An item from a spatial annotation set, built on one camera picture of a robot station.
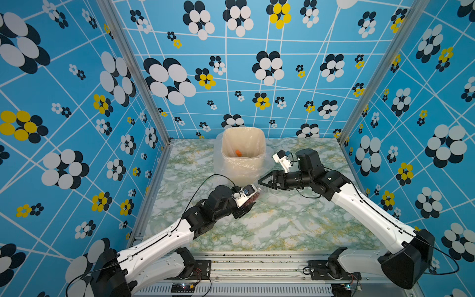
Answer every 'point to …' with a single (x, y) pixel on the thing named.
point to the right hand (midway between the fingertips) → (266, 182)
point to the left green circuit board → (182, 288)
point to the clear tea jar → (261, 197)
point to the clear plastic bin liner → (218, 163)
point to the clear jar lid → (272, 199)
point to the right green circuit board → (341, 289)
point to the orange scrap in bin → (239, 153)
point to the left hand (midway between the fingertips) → (251, 193)
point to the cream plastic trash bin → (243, 150)
